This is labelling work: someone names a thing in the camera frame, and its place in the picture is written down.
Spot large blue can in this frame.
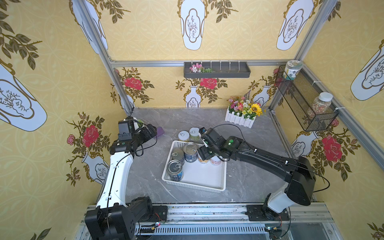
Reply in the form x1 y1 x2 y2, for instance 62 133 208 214
183 142 199 163
167 160 184 182

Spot clear jar white lid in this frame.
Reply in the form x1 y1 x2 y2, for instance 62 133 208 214
310 92 333 115

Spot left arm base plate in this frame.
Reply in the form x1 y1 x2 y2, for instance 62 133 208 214
149 205 168 222

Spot small pink can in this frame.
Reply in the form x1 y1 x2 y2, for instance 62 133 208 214
210 156 222 166

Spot small orange can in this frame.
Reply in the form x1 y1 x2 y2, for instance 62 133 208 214
198 158 210 164

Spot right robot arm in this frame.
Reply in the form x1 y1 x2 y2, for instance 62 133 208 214
198 128 316 217

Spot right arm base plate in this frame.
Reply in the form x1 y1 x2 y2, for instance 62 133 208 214
245 205 291 222

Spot small pink flowers on shelf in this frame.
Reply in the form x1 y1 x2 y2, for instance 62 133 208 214
189 63 214 73

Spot small green can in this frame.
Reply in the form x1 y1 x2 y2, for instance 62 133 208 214
189 127 200 142

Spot jar with green label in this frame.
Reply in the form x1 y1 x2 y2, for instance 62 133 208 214
283 60 303 81

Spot small yellow can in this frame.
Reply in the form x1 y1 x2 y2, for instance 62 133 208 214
178 131 190 142

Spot black wire wall basket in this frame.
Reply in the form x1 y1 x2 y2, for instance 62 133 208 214
276 66 339 132

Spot flower box white fence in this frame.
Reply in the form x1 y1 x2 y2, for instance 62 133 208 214
225 97 263 128

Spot pink purple toy shovel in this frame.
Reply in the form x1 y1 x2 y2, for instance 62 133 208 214
157 127 165 138

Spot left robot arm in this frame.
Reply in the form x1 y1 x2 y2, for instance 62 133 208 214
85 117 157 240

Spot white plastic basket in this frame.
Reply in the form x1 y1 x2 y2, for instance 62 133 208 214
161 140 228 193

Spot dark red label can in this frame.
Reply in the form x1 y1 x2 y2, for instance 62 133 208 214
171 148 185 165

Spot grey wall shelf tray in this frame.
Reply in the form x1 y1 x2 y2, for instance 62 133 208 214
184 61 251 79

